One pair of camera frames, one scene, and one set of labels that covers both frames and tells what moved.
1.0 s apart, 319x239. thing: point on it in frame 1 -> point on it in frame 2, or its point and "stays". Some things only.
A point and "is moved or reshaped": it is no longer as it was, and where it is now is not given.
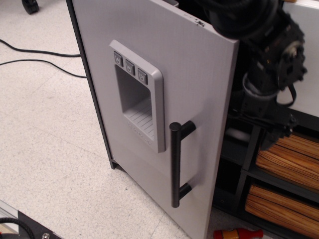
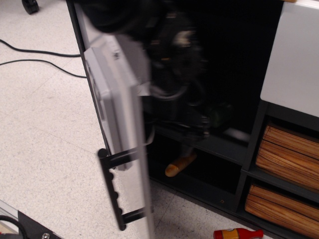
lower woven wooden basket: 283,209 stays
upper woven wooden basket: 294,157 stays
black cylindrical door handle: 177,131 -> 109,159
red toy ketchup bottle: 238,233 stays
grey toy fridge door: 152,63 is moved or reshaped
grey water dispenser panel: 140,90 -> 111,70
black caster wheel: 31,6 stays
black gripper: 269,116 -> 188,127
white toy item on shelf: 237,134 stays
